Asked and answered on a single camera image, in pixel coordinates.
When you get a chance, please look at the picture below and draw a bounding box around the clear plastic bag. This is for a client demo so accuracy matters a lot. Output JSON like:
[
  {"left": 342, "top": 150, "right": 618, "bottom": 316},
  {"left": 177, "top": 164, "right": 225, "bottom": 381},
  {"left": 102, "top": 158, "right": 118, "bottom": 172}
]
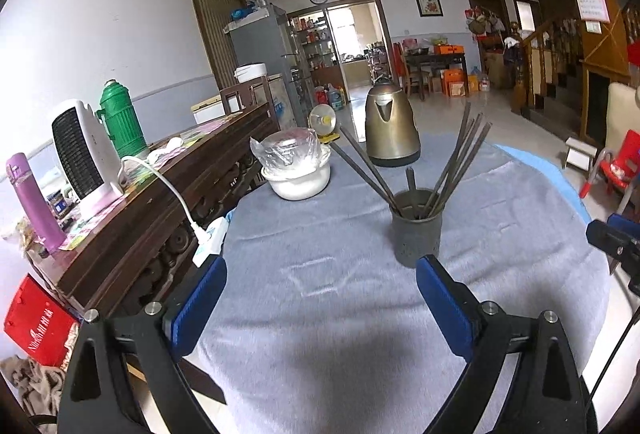
[{"left": 249, "top": 127, "right": 321, "bottom": 175}]

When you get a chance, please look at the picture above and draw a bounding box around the grey tablecloth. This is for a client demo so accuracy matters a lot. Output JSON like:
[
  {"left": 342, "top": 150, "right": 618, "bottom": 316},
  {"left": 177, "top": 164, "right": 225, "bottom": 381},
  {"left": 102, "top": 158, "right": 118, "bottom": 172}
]
[{"left": 195, "top": 131, "right": 611, "bottom": 434}]

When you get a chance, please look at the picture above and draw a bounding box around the white step stool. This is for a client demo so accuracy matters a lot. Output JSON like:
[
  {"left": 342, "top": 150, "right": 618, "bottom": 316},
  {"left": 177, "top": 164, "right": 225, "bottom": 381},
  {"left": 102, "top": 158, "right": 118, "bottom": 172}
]
[{"left": 562, "top": 136, "right": 599, "bottom": 170}]

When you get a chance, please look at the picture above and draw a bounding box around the gold electric kettle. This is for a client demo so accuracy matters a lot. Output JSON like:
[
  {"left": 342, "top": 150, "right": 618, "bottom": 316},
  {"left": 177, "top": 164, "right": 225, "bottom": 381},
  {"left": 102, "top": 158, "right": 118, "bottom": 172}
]
[{"left": 364, "top": 75, "right": 421, "bottom": 168}]

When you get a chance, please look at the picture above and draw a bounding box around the framed wall picture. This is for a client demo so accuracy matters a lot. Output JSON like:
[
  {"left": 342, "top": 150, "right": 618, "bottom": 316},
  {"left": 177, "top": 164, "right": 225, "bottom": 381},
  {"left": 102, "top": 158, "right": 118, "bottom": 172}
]
[{"left": 413, "top": 0, "right": 445, "bottom": 18}]

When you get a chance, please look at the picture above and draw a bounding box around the green thermos flask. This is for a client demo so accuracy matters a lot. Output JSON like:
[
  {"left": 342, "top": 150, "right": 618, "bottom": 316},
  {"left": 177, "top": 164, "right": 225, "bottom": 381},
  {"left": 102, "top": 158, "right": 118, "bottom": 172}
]
[{"left": 95, "top": 79, "right": 150, "bottom": 160}]

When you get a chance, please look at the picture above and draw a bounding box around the brown door curtain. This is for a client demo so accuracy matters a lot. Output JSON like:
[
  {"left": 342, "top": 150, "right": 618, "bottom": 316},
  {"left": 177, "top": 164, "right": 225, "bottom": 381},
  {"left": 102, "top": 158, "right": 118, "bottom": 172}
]
[{"left": 185, "top": 0, "right": 246, "bottom": 91}]

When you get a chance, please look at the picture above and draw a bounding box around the beige crumpled cloth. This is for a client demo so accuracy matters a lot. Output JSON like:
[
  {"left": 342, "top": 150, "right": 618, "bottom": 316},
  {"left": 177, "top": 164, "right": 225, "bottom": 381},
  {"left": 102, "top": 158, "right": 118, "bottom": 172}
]
[{"left": 0, "top": 354, "right": 67, "bottom": 426}]

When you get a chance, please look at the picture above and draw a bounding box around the white power cable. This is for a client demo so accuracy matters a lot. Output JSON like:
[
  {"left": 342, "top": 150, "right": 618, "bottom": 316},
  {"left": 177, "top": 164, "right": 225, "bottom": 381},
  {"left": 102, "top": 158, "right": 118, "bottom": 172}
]
[{"left": 119, "top": 155, "right": 209, "bottom": 241}]

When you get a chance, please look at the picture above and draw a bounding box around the red cardboard box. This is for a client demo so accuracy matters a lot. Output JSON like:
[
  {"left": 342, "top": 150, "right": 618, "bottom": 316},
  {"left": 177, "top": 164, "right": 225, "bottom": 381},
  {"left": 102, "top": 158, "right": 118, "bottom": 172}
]
[{"left": 3, "top": 273, "right": 81, "bottom": 370}]

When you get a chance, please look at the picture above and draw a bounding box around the white fan heater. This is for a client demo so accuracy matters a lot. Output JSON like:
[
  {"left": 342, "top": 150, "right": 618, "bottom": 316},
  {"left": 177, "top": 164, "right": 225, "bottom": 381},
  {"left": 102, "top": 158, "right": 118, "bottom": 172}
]
[{"left": 51, "top": 99, "right": 124, "bottom": 220}]

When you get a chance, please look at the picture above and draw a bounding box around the thin black cable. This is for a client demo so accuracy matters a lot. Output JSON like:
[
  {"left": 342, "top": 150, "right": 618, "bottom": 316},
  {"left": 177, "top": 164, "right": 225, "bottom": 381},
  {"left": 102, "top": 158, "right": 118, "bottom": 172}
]
[{"left": 590, "top": 314, "right": 636, "bottom": 403}]

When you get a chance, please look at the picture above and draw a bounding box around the glass shelf cabinet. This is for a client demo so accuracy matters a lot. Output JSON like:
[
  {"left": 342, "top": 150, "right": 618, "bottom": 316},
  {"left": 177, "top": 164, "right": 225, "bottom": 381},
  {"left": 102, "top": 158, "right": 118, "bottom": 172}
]
[{"left": 287, "top": 12, "right": 337, "bottom": 88}]

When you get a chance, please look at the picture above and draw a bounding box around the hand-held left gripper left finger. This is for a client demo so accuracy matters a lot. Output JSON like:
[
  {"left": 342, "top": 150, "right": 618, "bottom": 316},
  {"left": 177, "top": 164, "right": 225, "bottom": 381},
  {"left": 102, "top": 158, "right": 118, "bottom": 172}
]
[{"left": 57, "top": 255, "right": 228, "bottom": 434}]

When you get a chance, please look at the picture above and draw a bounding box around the dark wooden chair back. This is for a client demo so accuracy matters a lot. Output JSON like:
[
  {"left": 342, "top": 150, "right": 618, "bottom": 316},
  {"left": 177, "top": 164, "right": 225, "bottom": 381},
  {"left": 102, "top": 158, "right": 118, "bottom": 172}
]
[{"left": 219, "top": 76, "right": 274, "bottom": 116}]

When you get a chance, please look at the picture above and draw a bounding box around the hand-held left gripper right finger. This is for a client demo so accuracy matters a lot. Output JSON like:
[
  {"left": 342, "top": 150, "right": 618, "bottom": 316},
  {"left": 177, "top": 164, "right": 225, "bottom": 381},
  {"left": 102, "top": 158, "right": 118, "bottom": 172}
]
[{"left": 416, "top": 255, "right": 598, "bottom": 434}]

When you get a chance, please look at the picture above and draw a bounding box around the grey metal utensil holder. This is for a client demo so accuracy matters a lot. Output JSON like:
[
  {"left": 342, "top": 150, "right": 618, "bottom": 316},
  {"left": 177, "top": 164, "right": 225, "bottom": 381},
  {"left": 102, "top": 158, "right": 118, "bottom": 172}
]
[{"left": 390, "top": 187, "right": 445, "bottom": 268}]

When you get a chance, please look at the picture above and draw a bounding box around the wooden staircase railing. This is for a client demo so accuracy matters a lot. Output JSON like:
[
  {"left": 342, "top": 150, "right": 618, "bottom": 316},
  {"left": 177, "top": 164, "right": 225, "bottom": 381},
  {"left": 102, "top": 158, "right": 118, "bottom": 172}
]
[{"left": 510, "top": 13, "right": 587, "bottom": 126}]

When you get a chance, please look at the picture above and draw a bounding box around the beige sofa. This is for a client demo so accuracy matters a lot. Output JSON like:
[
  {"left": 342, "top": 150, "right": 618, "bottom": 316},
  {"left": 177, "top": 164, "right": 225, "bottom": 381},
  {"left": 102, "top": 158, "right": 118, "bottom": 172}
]
[{"left": 602, "top": 82, "right": 640, "bottom": 156}]

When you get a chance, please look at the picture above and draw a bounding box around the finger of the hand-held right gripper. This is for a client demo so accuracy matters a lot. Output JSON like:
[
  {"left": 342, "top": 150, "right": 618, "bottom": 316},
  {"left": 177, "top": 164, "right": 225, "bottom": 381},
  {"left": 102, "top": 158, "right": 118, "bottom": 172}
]
[
  {"left": 606, "top": 213, "right": 640, "bottom": 238},
  {"left": 586, "top": 220, "right": 640, "bottom": 261}
]

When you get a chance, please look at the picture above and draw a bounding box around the bundle of dark chopsticks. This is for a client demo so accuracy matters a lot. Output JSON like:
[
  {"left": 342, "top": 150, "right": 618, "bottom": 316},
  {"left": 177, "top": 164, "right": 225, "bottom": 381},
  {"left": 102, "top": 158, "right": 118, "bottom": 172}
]
[{"left": 339, "top": 102, "right": 493, "bottom": 221}]

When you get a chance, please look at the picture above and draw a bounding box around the white rice cooker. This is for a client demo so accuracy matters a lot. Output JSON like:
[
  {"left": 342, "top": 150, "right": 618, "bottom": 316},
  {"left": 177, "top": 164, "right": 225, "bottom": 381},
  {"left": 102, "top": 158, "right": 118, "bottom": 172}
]
[{"left": 234, "top": 62, "right": 266, "bottom": 84}]

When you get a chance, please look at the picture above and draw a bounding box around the purple thermos bottle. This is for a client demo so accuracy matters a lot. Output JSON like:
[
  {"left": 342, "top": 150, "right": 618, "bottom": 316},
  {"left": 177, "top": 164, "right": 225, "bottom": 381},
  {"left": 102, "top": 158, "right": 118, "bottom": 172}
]
[{"left": 5, "top": 152, "right": 69, "bottom": 256}]

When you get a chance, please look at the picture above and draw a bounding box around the white plastic basin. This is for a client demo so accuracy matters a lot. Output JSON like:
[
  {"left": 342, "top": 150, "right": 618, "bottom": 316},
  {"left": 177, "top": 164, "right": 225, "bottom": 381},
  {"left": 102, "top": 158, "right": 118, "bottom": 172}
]
[{"left": 260, "top": 148, "right": 332, "bottom": 201}]

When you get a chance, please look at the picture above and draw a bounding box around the grey refrigerator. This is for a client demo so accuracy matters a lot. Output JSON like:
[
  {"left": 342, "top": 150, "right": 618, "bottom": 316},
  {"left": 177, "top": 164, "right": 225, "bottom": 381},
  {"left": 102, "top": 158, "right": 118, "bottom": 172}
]
[{"left": 223, "top": 3, "right": 301, "bottom": 131}]

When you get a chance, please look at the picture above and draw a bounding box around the white power strip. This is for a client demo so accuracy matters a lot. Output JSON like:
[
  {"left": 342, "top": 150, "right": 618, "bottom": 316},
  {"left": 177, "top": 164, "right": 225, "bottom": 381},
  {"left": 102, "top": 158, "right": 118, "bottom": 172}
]
[{"left": 192, "top": 217, "right": 231, "bottom": 268}]

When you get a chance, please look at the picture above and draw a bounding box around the red plastic chair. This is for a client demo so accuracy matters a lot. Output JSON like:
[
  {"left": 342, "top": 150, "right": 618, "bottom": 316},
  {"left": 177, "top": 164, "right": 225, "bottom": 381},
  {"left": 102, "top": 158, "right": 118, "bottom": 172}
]
[{"left": 579, "top": 129, "right": 640, "bottom": 216}]

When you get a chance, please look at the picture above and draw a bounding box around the small yellow desk fan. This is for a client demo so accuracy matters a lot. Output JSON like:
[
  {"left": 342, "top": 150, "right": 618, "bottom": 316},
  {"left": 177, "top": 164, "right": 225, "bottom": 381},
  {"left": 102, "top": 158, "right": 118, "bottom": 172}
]
[{"left": 308, "top": 104, "right": 337, "bottom": 145}]

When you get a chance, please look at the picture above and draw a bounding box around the tall orange box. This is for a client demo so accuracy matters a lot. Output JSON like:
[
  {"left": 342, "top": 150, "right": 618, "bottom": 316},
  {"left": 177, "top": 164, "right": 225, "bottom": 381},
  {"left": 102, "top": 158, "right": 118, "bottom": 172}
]
[{"left": 442, "top": 69, "right": 469, "bottom": 98}]

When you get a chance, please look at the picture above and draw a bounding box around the blue tablecloth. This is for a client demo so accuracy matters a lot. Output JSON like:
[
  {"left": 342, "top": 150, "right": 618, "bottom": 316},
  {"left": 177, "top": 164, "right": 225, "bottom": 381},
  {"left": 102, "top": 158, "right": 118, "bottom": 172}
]
[{"left": 224, "top": 143, "right": 592, "bottom": 225}]

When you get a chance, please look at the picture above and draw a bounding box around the white chest freezer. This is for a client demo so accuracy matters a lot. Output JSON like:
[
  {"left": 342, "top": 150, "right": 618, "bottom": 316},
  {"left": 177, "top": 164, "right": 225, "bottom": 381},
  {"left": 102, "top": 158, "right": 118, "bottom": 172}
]
[{"left": 267, "top": 74, "right": 299, "bottom": 130}]

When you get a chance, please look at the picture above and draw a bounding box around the wooden side table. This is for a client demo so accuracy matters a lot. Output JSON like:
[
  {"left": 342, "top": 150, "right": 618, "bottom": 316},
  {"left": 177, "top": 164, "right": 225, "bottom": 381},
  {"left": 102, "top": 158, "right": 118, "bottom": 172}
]
[{"left": 402, "top": 51, "right": 469, "bottom": 101}]

